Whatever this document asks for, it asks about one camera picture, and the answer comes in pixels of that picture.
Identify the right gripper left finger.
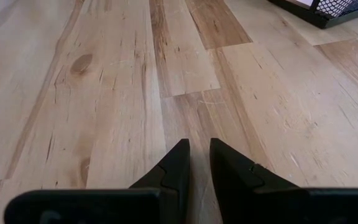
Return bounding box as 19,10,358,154
4,139,191,224

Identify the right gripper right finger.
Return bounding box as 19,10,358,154
209,138,358,224

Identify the black mesh desk organizer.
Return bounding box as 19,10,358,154
267,0,358,30

